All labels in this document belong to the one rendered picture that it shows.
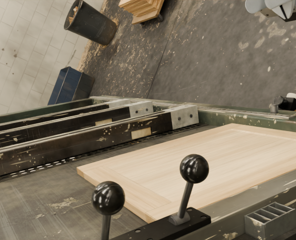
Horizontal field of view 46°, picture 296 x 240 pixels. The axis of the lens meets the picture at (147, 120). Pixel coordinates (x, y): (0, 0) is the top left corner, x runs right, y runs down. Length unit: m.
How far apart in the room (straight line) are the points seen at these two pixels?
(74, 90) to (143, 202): 4.51
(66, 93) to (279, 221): 4.66
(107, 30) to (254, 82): 3.15
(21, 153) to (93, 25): 4.22
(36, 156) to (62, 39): 5.17
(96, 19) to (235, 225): 4.82
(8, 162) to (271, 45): 2.02
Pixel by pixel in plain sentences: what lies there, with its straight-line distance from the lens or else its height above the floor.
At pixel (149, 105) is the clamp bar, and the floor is 0.93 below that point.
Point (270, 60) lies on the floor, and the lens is 2.60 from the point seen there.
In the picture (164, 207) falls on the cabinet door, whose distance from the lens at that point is 0.65.
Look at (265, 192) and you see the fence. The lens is 0.62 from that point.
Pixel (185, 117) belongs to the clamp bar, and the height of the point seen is 0.95.
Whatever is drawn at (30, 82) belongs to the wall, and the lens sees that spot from 6.04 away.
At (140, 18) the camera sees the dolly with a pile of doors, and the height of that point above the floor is 0.13.
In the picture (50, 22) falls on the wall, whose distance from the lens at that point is 6.21.
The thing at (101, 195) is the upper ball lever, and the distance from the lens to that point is 0.38.
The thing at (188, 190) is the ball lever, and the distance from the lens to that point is 0.47.
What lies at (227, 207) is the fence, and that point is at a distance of 0.58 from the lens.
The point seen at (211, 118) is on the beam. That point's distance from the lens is 1.32.
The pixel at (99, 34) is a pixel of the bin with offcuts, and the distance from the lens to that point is 5.29.
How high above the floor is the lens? 1.72
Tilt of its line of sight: 30 degrees down
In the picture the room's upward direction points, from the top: 66 degrees counter-clockwise
